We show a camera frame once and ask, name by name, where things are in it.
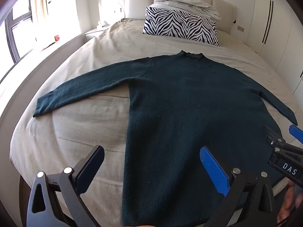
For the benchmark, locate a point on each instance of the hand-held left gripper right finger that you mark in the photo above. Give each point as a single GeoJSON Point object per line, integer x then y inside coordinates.
{"type": "Point", "coordinates": [214, 170]}

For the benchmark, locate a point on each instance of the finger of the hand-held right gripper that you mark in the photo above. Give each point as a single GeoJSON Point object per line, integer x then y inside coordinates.
{"type": "Point", "coordinates": [297, 133]}
{"type": "Point", "coordinates": [272, 134]}

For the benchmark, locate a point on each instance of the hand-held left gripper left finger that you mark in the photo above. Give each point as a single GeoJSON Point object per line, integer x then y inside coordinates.
{"type": "Point", "coordinates": [88, 170]}

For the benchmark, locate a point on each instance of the dark teal sweater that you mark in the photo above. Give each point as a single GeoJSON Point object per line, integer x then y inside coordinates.
{"type": "Point", "coordinates": [189, 113]}

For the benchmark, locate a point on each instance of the person's right hand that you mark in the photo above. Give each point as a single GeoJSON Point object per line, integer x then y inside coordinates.
{"type": "Point", "coordinates": [290, 201]}

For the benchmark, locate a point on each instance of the bed with beige sheet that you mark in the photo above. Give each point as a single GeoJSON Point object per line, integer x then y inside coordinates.
{"type": "Point", "coordinates": [94, 127]}

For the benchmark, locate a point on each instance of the white wardrobe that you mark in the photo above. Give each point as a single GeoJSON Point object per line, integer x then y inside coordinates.
{"type": "Point", "coordinates": [279, 23]}

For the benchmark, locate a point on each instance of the small red box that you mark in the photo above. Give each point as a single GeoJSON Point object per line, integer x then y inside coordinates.
{"type": "Point", "coordinates": [57, 38]}

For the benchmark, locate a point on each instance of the white nightstand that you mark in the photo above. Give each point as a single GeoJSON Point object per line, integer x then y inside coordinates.
{"type": "Point", "coordinates": [94, 32]}

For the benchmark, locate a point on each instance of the zebra print pillow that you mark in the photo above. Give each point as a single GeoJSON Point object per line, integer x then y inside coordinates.
{"type": "Point", "coordinates": [182, 24]}

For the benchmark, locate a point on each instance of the white duvet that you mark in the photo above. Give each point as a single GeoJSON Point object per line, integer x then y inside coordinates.
{"type": "Point", "coordinates": [187, 3]}

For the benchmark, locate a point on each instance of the black framed window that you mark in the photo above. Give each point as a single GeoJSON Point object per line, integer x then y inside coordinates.
{"type": "Point", "coordinates": [16, 28]}

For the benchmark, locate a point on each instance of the beige curtain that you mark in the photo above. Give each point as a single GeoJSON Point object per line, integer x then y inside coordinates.
{"type": "Point", "coordinates": [40, 0]}

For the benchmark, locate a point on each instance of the wall socket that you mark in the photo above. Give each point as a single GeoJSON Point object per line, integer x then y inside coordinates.
{"type": "Point", "coordinates": [241, 28]}

